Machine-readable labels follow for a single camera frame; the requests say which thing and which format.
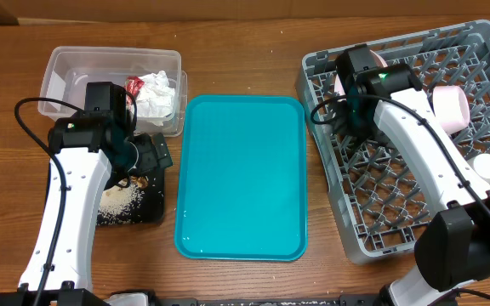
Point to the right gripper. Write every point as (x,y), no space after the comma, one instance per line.
(344,123)

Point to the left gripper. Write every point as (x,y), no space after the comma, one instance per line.
(150,160)

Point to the brown food scrap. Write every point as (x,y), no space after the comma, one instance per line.
(139,182)

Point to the large pink plate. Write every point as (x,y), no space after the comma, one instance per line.
(381,59)

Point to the white napkin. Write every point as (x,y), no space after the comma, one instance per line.
(155,99)

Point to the red snack wrapper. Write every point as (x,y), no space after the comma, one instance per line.
(133,85)

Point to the small pink plate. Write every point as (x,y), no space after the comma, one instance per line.
(451,108)

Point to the small white cup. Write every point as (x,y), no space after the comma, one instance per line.
(481,165)

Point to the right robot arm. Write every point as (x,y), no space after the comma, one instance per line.
(389,101)

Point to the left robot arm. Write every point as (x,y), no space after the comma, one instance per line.
(59,270)

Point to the grey dishwasher rack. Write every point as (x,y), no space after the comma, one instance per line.
(376,202)

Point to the black plastic tray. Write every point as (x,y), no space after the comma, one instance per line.
(111,178)

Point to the clear plastic bin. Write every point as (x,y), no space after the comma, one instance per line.
(71,68)

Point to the teal serving tray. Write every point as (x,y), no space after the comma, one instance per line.
(243,179)

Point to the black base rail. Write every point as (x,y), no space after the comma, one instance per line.
(149,298)

